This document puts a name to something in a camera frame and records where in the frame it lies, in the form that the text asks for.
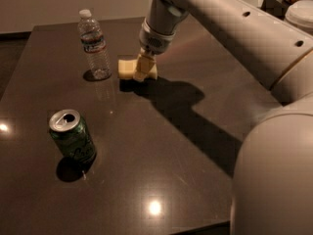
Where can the green soda can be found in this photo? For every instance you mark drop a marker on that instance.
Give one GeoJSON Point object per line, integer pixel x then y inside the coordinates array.
{"type": "Point", "coordinates": [70, 132]}

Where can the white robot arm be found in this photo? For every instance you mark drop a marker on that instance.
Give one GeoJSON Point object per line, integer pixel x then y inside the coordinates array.
{"type": "Point", "coordinates": [273, 177]}

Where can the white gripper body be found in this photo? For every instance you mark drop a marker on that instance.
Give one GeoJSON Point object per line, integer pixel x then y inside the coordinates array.
{"type": "Point", "coordinates": [155, 41]}

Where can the black box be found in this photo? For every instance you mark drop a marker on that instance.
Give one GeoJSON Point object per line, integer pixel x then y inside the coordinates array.
{"type": "Point", "coordinates": [276, 8]}

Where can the clear plastic water bottle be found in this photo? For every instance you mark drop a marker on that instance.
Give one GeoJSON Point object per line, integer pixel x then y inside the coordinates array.
{"type": "Point", "coordinates": [94, 45]}

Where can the yellow sponge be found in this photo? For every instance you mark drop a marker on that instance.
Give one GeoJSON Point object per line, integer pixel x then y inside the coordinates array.
{"type": "Point", "coordinates": [126, 69]}

